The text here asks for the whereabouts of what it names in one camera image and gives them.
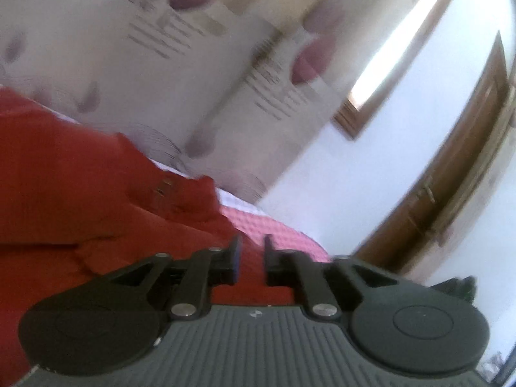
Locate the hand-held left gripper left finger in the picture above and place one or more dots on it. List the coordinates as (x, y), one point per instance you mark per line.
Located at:
(236, 260)

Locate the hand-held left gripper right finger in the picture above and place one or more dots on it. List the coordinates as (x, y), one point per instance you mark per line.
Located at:
(267, 258)

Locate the red garment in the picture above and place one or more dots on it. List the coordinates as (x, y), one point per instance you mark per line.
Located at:
(80, 177)

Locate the pink quilted bedspread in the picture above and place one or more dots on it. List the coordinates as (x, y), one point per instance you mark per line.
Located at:
(290, 238)

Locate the printed white curtain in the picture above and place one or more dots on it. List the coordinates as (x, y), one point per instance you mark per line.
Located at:
(121, 88)

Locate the brown wooden door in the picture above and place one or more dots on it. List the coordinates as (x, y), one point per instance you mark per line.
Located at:
(463, 149)

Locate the wooden framed window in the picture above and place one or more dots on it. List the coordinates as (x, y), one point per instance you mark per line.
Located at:
(395, 48)

